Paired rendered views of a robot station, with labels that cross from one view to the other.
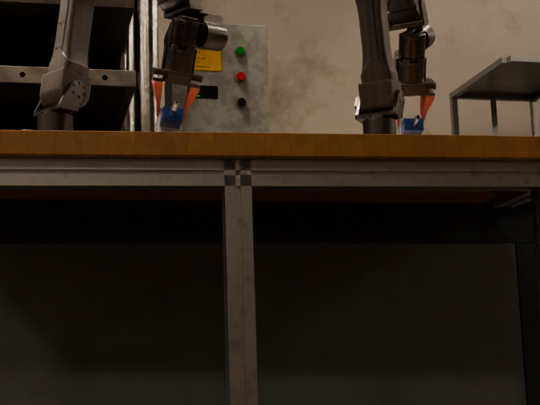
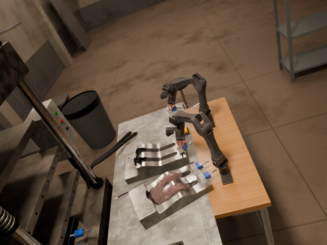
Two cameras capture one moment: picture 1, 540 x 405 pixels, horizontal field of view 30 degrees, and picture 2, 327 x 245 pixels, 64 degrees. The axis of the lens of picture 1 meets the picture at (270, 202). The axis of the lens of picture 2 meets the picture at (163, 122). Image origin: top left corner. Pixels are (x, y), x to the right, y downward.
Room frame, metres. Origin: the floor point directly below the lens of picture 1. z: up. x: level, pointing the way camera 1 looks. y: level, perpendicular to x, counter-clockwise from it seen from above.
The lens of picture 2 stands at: (1.51, 1.59, 2.19)
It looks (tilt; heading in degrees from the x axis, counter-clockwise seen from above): 34 degrees down; 292
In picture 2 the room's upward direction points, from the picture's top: 24 degrees counter-clockwise
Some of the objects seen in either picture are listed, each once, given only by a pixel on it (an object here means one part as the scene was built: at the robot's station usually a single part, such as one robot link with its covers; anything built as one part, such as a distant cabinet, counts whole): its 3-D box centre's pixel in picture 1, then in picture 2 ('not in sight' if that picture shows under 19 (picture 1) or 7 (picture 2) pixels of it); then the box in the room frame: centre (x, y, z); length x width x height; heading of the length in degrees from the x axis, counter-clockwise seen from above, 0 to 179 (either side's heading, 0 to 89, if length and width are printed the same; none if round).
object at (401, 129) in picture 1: (412, 125); (174, 108); (2.14, -0.32, 0.93); 0.13 x 0.05 x 0.05; 2
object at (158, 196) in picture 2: not in sight; (167, 185); (2.11, 0.52, 0.90); 0.26 x 0.18 x 0.08; 31
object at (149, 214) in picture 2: not in sight; (170, 190); (2.11, 0.53, 0.85); 0.50 x 0.26 x 0.11; 31
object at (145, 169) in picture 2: not in sight; (154, 157); (2.27, 0.20, 0.87); 0.50 x 0.26 x 0.14; 14
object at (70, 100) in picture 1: (59, 101); (220, 162); (1.76, 0.37, 0.90); 0.09 x 0.06 x 0.06; 47
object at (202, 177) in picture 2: not in sight; (208, 174); (1.85, 0.43, 0.85); 0.13 x 0.05 x 0.05; 31
